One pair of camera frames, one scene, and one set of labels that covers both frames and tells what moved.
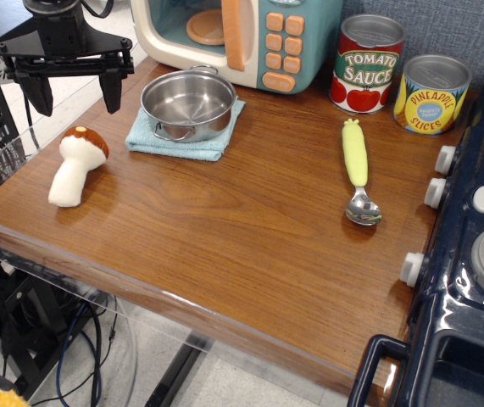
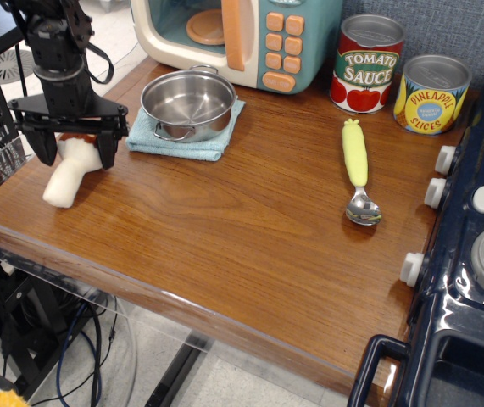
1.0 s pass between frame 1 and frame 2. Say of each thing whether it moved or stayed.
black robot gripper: moved
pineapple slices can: stayed
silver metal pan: stayed
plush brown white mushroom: stayed
